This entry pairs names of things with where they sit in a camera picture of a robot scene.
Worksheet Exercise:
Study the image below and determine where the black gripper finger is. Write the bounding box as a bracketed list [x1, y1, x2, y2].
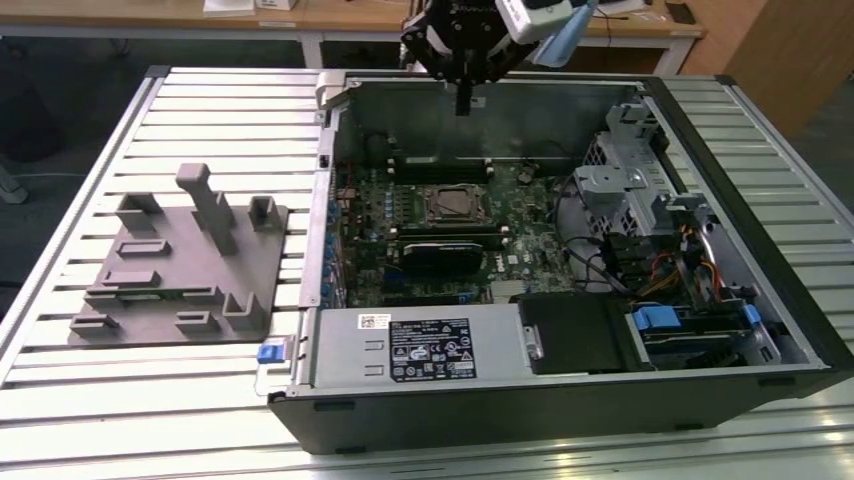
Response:
[463, 38, 536, 117]
[399, 19, 466, 117]

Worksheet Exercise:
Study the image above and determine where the metal socket cover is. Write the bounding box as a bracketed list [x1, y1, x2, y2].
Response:
[426, 185, 495, 223]

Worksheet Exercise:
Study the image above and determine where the silver CPU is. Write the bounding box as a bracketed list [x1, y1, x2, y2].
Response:
[436, 190, 482, 219]

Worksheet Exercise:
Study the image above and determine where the CPU socket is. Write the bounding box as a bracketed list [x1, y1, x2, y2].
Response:
[416, 184, 500, 226]

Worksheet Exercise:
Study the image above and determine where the metal drive cage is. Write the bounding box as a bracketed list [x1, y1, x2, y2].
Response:
[570, 102, 677, 237]

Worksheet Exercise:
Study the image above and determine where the green motherboard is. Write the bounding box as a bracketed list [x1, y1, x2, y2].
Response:
[324, 160, 583, 309]

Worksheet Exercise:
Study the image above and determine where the black graphics card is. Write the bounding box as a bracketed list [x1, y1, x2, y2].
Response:
[398, 241, 487, 275]

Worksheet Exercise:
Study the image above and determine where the wooden cabinet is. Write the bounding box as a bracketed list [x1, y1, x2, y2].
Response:
[679, 0, 854, 137]

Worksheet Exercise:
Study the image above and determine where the silver finned heat sink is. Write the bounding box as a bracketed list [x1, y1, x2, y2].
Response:
[491, 279, 530, 304]

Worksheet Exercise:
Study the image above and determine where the long black expansion slot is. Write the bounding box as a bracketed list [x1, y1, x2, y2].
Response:
[384, 293, 492, 308]

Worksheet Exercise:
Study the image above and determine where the black plastic shroud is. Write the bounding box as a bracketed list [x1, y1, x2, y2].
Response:
[510, 292, 654, 377]

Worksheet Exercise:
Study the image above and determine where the blue disk carrier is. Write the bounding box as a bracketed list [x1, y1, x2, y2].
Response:
[626, 305, 753, 354]

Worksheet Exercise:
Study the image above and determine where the grey parts rack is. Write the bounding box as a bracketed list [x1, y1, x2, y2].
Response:
[65, 162, 294, 347]

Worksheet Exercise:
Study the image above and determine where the grey power supply unit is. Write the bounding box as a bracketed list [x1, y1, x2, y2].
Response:
[307, 303, 536, 392]

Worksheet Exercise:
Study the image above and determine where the green RAM stick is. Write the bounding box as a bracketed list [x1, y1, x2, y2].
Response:
[117, 290, 187, 302]

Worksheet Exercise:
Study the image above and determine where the grey chair base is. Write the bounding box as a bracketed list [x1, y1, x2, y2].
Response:
[0, 164, 29, 205]

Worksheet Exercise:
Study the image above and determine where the metal disk bay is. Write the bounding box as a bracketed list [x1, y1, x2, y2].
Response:
[621, 298, 787, 372]

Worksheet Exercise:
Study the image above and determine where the black PC case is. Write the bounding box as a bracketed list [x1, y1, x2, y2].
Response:
[266, 64, 854, 457]

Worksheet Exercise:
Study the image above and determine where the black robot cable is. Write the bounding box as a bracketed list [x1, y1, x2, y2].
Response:
[398, 14, 419, 72]

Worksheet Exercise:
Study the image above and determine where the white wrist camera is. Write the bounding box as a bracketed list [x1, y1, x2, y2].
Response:
[494, 0, 580, 45]

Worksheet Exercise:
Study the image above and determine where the thick black data cable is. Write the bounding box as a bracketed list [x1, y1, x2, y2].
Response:
[559, 234, 633, 296]

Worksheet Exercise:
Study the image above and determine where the yellow red wire bundle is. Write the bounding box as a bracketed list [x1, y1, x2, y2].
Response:
[637, 223, 727, 301]

